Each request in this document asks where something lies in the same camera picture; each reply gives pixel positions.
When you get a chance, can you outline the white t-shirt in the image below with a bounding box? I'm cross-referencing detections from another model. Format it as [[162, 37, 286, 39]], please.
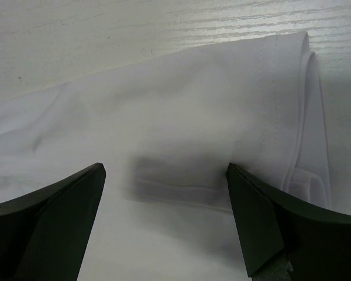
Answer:
[[0, 32, 331, 280]]

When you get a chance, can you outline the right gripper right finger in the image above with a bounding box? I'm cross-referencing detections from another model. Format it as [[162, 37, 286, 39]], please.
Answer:
[[226, 164, 351, 280]]

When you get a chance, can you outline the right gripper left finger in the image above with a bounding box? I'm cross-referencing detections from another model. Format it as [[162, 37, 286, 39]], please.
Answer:
[[0, 163, 106, 280]]

